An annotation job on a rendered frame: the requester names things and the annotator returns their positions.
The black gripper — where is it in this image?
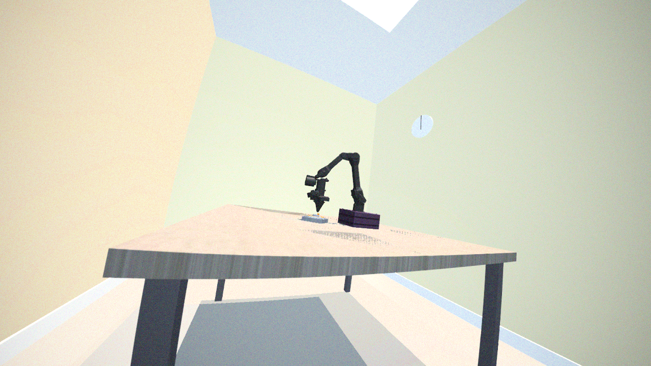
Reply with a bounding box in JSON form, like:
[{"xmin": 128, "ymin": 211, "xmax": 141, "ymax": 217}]
[{"xmin": 310, "ymin": 187, "xmax": 330, "ymax": 212}]

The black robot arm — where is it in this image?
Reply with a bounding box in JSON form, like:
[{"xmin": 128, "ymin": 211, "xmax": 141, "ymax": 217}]
[{"xmin": 305, "ymin": 152, "xmax": 367, "ymax": 212}]

